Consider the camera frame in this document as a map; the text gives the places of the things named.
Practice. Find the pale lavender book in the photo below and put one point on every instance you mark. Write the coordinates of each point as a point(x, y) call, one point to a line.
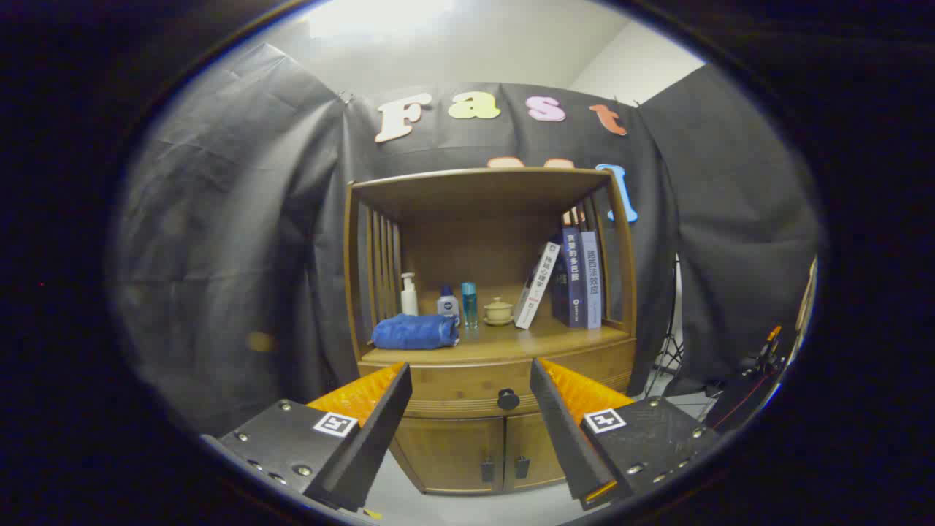
point(592, 277)

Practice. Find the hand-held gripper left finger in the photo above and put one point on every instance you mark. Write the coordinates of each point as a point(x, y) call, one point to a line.
point(372, 438)

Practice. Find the dark blue book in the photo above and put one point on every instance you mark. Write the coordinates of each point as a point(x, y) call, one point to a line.
point(573, 277)

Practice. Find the white pump bottle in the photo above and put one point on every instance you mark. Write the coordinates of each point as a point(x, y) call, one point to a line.
point(409, 299)

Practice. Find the white bottle with blue cap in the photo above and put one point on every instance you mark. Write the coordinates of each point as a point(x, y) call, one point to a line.
point(448, 303)

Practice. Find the blue folded towel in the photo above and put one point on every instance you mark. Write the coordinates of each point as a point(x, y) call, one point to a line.
point(413, 332)

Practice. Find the beige lidded teacup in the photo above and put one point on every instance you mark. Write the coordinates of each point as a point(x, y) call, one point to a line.
point(499, 312)

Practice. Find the wooden drawer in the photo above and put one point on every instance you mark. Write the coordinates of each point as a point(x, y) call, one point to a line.
point(453, 383)

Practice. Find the clear blue tall bottle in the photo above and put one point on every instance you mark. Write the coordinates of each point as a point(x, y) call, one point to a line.
point(469, 307)

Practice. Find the black tripod stand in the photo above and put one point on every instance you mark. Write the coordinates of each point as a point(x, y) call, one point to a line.
point(670, 343)

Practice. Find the black and orange device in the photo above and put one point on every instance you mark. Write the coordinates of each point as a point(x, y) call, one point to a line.
point(763, 354)

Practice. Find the wooden cabinet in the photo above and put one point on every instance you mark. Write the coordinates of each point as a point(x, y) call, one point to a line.
point(467, 190)

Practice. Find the wooden cabinet door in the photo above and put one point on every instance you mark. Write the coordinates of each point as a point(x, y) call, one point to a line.
point(533, 449)
point(445, 453)

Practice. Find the black drawer knob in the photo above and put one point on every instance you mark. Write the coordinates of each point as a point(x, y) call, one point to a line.
point(508, 399)

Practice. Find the wooden countertop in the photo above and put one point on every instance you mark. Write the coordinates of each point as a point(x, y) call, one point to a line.
point(555, 336)

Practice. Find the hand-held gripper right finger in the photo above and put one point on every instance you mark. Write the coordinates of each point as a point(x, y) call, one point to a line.
point(566, 438)

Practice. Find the white book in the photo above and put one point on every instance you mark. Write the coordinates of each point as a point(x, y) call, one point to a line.
point(537, 285)

